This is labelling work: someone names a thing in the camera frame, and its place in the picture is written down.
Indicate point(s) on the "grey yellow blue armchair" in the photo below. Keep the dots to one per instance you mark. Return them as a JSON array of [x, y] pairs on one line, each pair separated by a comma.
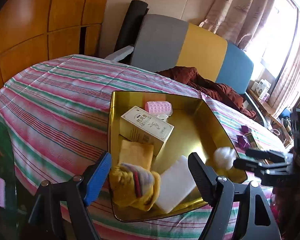
[[164, 42]]

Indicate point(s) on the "white boxes on desk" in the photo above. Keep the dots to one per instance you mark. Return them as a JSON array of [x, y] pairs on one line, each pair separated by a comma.
[[261, 89]]

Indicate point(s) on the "wooden side desk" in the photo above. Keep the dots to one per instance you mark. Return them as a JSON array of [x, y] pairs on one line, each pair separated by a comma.
[[268, 112]]

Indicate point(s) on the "gold tin box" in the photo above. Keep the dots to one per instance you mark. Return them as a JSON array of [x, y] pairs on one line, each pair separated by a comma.
[[196, 129]]

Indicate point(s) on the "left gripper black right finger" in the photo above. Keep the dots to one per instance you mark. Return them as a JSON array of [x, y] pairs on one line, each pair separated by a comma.
[[255, 219]]

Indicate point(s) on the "wooden wardrobe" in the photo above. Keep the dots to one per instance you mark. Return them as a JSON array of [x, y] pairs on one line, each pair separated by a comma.
[[33, 31]]

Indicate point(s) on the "white printed carton box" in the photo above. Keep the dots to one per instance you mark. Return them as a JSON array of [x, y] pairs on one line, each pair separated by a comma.
[[137, 125]]

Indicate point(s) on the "white cotton ball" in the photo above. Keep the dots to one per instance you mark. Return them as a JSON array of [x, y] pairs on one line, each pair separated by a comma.
[[224, 157]]

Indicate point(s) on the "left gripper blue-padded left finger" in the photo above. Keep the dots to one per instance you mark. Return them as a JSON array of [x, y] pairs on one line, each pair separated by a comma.
[[45, 220]]

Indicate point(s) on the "yellow striped sock bundle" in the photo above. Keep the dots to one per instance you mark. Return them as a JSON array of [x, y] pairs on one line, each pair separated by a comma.
[[134, 186]]

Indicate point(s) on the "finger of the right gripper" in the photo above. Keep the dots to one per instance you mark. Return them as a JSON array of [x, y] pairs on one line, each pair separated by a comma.
[[273, 156], [249, 165]]

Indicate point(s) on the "pink hair roller in box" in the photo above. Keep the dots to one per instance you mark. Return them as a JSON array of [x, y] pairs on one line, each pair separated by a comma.
[[159, 108]]

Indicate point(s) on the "dark red blanket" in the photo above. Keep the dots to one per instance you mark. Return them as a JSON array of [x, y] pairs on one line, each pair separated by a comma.
[[217, 91]]

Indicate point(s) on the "green cracker packet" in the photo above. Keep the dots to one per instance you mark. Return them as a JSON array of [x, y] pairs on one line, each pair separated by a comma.
[[251, 138]]

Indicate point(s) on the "white sponge block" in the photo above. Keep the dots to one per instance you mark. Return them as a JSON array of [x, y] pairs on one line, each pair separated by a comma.
[[176, 184]]

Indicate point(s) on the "beige patterned curtain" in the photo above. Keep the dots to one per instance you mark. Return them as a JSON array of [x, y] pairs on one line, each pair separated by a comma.
[[239, 21]]

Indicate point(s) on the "black rolled mat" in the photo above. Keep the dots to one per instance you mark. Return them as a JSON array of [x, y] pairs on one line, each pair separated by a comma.
[[131, 24]]

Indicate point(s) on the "purple snack packet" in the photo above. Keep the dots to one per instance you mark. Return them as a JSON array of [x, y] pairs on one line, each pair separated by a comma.
[[242, 142], [245, 129]]

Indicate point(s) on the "yellow sponge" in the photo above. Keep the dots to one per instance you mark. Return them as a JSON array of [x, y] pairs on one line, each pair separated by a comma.
[[136, 153]]

